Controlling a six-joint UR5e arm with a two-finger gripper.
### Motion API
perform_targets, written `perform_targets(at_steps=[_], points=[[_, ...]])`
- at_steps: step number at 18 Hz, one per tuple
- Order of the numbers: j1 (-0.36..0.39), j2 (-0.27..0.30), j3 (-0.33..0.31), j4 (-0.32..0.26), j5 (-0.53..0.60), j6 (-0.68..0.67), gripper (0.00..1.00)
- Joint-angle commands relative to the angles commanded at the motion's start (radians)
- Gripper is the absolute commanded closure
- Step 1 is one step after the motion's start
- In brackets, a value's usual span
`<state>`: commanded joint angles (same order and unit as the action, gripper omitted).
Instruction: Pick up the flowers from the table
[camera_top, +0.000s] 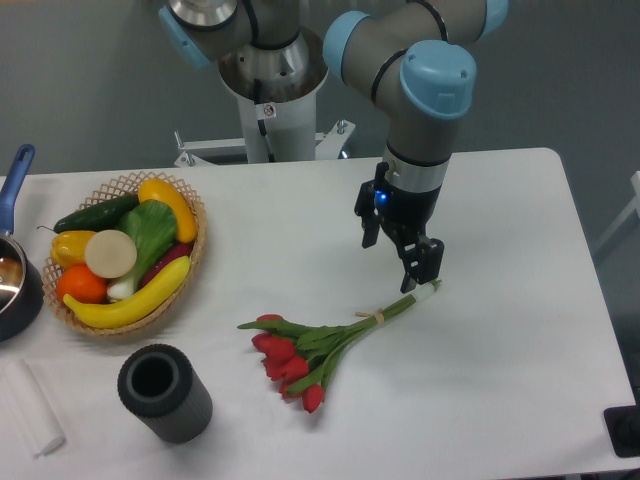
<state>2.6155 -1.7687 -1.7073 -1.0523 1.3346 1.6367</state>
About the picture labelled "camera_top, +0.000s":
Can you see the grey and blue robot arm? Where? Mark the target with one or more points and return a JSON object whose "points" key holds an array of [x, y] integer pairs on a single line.
{"points": [[411, 64]]}

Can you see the beige round disc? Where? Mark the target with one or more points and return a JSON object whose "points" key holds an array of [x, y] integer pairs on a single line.
{"points": [[110, 254]]}

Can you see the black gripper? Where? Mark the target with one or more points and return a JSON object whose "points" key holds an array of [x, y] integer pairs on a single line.
{"points": [[403, 216]]}

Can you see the green plastic bok choy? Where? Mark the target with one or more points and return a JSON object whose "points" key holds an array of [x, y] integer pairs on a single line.
{"points": [[152, 226]]}

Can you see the yellow plastic bell pepper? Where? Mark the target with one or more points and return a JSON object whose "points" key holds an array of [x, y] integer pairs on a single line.
{"points": [[68, 248]]}

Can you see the white rolled cloth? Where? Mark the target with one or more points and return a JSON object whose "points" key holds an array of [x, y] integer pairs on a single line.
{"points": [[36, 419]]}

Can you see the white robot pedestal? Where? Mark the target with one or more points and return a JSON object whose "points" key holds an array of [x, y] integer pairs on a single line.
{"points": [[275, 90]]}

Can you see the yellow plastic banana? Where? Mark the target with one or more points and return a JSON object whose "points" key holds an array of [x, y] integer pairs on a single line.
{"points": [[137, 306]]}

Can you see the green plastic cucumber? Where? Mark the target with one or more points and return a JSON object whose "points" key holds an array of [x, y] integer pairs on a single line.
{"points": [[98, 217]]}

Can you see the purple plastic eggplant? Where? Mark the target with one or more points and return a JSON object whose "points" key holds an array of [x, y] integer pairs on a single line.
{"points": [[176, 251]]}

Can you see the white frame at right edge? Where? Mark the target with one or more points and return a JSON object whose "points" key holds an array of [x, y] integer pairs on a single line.
{"points": [[621, 226]]}

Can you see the yellow plastic squash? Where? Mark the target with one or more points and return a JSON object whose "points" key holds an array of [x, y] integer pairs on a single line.
{"points": [[163, 191]]}

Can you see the dark grey ribbed vase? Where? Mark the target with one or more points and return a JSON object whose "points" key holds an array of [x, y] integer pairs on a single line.
{"points": [[159, 386]]}

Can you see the red tulip bouquet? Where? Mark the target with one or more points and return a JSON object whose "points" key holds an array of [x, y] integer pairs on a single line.
{"points": [[302, 359]]}

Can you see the black device at table edge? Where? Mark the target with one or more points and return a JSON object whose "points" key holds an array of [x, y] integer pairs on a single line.
{"points": [[623, 428]]}

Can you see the blue-handled dark saucepan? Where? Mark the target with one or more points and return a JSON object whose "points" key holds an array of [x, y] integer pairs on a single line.
{"points": [[21, 285]]}

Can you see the orange plastic fruit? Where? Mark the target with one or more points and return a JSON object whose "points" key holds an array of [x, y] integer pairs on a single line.
{"points": [[82, 284]]}

